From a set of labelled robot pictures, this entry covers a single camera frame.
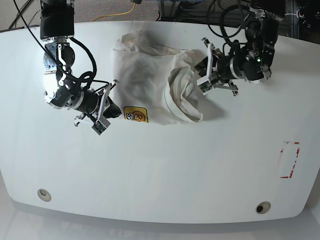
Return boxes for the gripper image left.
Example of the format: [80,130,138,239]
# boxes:
[43,39,122,135]

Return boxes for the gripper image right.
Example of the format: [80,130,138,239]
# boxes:
[194,17,279,96]

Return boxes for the white t-shirt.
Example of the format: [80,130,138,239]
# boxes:
[111,29,218,126]

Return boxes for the left table grommet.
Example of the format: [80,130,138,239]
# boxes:
[37,189,52,202]

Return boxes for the table grommet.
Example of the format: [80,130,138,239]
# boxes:
[255,201,271,215]
[37,189,52,202]

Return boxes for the red tape rectangle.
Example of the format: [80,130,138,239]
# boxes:
[277,141,301,179]

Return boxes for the right table grommet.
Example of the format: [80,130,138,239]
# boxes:
[255,201,271,215]

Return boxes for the yellow cable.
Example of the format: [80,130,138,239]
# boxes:
[91,4,137,23]

